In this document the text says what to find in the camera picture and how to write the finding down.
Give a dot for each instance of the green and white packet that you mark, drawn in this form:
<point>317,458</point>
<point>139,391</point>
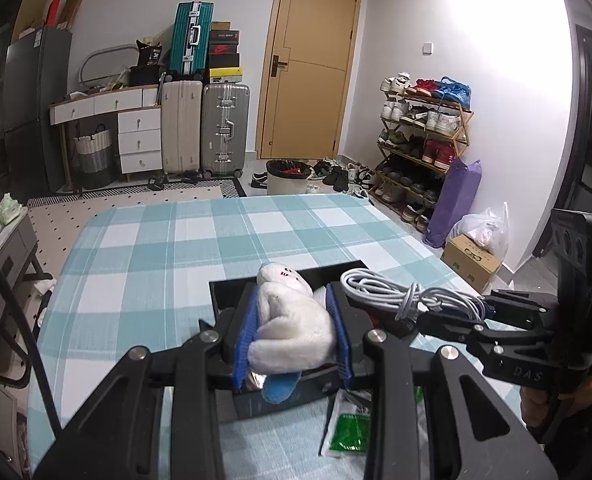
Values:
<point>348,430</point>

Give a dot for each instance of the black cardboard box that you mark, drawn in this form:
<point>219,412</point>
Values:
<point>271,407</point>

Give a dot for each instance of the black paper bag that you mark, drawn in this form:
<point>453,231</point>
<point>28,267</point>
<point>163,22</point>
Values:
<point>152,53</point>

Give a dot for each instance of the large beige cardboard sheet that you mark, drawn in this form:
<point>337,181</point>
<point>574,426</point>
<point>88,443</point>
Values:
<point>31,0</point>

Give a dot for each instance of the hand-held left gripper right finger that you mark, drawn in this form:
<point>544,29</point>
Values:
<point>340,340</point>

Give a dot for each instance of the yellow and black shoe box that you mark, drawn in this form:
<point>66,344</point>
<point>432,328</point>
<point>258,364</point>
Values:
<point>224,75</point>

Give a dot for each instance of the printed cardboard box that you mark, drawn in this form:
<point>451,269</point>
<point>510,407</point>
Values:
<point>470,262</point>

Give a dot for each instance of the brown cardboard box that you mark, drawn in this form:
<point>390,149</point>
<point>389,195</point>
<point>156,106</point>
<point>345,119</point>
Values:
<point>72,10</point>

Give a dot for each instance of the grey curved frame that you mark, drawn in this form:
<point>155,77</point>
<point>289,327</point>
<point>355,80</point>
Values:
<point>88,60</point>

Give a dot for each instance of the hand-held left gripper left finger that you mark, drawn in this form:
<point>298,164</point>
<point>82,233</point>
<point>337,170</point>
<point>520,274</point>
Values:
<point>248,330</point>

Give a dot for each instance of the person's right hand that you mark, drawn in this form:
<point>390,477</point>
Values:
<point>531,407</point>

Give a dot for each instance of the light green tissue pack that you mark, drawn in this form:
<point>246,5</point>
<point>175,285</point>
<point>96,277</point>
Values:
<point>8,208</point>

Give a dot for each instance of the white wall switch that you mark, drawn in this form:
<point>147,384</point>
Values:
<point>427,48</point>

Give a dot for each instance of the beige suitcase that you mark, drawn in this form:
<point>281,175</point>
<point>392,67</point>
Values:
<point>181,125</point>

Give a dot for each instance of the wooden shoe rack with shoes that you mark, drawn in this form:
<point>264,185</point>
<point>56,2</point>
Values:
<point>440,152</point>

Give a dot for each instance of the black white label shoe box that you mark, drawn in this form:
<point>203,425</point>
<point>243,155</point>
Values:
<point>224,36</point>

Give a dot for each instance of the white drawer desk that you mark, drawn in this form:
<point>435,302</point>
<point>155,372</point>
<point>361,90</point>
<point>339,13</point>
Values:
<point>138,142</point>

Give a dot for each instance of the round trash bin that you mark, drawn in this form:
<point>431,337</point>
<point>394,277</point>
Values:
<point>288,177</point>

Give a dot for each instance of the wooden door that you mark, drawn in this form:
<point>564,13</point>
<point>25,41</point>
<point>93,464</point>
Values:
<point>306,85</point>

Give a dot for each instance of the plain black shoe box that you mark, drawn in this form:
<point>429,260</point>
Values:
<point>223,60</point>

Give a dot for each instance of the scattered pile of shoes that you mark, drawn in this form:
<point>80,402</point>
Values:
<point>338,177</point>

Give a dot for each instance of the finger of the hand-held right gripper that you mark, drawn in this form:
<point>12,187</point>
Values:
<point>515,307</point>
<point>445,327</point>

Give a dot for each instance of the woven laundry basket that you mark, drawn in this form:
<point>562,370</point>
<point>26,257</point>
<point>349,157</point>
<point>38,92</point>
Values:
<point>93,157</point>

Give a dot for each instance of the white plastic bag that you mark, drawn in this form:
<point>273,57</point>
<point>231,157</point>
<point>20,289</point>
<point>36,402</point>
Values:
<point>485,232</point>

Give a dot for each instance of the silver suitcase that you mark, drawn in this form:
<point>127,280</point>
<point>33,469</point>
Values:
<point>223,130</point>

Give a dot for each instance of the red flat box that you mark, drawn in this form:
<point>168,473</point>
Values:
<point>53,10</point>

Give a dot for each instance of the grey refrigerator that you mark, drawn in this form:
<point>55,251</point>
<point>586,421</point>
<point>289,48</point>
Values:
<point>31,110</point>

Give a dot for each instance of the purple fabric bag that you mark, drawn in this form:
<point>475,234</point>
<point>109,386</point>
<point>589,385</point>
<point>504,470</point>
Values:
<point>450,205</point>

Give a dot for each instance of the teal suitcase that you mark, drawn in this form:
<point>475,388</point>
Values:
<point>188,40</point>

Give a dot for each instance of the teal checked tablecloth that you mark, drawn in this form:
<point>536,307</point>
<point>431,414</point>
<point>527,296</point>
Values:
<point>151,260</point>

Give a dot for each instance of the grey low cabinet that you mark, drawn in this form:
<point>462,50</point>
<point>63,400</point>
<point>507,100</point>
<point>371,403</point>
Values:
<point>6,270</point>

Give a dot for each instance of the red and black shoe box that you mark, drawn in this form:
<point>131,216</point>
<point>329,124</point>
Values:
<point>223,49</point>

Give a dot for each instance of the small brown shoe box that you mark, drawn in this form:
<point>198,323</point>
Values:
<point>222,26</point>

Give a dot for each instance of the white plush toy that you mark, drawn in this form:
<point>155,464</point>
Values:
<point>291,325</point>

